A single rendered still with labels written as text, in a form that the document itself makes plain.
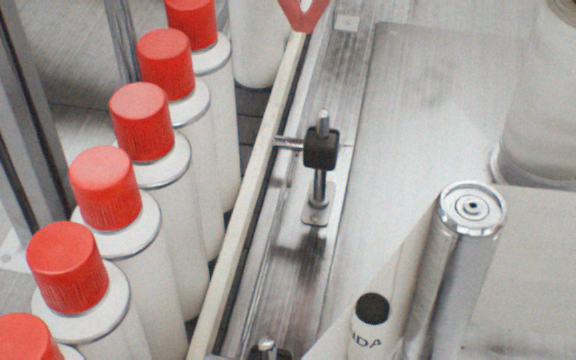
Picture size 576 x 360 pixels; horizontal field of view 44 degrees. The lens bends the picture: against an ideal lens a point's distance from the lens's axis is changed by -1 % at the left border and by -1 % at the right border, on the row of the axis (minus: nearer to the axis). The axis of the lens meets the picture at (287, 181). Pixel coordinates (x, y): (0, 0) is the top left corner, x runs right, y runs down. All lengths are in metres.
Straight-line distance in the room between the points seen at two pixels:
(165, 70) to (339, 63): 0.42
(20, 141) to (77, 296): 0.23
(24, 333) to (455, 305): 0.24
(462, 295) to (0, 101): 0.34
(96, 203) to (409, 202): 0.32
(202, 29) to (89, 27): 0.44
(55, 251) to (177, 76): 0.15
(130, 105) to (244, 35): 0.28
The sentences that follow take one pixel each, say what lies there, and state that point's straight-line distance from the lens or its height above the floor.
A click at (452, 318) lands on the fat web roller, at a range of 0.44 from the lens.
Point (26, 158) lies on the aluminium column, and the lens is 0.58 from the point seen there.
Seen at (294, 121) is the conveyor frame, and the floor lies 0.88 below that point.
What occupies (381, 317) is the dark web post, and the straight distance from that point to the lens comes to 0.34.
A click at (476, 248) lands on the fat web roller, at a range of 0.39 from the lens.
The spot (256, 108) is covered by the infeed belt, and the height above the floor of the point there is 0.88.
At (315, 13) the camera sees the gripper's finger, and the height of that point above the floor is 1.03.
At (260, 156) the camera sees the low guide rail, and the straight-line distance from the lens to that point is 0.61.
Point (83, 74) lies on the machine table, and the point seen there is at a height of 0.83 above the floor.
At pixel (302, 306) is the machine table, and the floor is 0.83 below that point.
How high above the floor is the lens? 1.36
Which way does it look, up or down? 48 degrees down
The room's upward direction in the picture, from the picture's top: straight up
